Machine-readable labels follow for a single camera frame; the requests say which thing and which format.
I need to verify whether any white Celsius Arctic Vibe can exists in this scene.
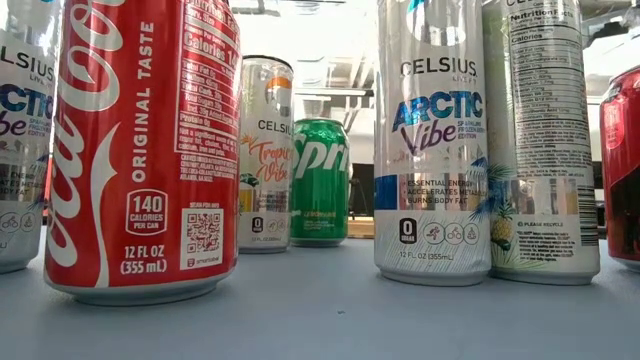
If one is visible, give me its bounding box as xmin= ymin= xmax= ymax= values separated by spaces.
xmin=0 ymin=0 xmax=60 ymax=275
xmin=373 ymin=0 xmax=495 ymax=287

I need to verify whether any wooden slatted shelf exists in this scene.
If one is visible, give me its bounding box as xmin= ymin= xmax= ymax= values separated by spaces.
xmin=347 ymin=217 xmax=376 ymax=240

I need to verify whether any green Sprite can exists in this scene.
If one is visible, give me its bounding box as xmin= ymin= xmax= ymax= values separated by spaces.
xmin=291 ymin=117 xmax=350 ymax=248

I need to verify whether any blue grey table mat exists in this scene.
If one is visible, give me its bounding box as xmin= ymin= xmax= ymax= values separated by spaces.
xmin=0 ymin=227 xmax=640 ymax=360

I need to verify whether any white Celsius Tropical Vibe can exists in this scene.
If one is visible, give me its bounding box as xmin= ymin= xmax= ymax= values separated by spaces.
xmin=238 ymin=54 xmax=295 ymax=255
xmin=480 ymin=0 xmax=601 ymax=286

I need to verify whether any red Coca-Cola can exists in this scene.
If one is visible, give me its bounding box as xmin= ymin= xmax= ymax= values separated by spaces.
xmin=599 ymin=64 xmax=640 ymax=274
xmin=43 ymin=0 xmax=243 ymax=307

